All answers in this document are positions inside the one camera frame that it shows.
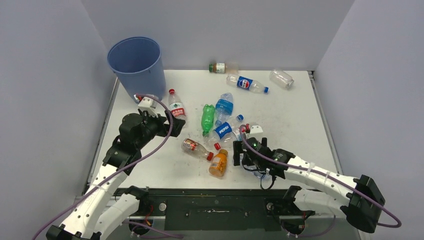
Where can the blue label crushed bottle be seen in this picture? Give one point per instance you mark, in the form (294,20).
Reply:
(223,108)

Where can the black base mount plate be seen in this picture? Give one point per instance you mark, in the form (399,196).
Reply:
(217,209)

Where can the blue plastic bin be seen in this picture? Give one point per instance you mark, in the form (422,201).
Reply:
(137,63)

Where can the red cap tea bottle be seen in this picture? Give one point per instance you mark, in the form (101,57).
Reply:
(196,150)

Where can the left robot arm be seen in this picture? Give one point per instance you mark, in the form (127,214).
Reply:
(90,218)

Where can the green plastic bottle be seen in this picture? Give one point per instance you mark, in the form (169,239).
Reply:
(207,118)

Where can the Pepsi English label bottle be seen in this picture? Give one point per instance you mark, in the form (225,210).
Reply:
(226,127)

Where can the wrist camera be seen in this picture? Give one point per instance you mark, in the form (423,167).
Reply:
(252,129)
(146,103)

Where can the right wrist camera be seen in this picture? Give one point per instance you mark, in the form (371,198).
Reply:
(252,129)

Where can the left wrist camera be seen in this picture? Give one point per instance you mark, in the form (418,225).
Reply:
(146,103)

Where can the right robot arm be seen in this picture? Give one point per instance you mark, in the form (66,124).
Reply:
(356,199)

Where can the large crushed clear bottle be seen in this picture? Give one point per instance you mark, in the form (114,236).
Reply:
(256,174)

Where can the clear plastic jar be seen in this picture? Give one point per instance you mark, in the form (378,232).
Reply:
(281,78)

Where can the Pepsi logo bottle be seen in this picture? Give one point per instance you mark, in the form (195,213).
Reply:
(247,84)

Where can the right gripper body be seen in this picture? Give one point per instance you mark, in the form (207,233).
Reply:
(249,161)

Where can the red label water bottle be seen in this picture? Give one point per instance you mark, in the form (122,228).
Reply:
(176,106)

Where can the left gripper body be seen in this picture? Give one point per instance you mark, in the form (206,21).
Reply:
(153,125)

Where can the green cap brown bottle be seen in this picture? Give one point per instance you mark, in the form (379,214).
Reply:
(223,68)

